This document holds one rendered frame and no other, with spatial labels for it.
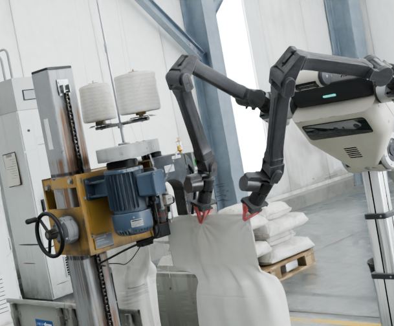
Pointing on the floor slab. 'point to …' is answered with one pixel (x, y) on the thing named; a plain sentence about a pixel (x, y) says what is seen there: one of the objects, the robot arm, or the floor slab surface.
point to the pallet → (303, 259)
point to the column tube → (74, 264)
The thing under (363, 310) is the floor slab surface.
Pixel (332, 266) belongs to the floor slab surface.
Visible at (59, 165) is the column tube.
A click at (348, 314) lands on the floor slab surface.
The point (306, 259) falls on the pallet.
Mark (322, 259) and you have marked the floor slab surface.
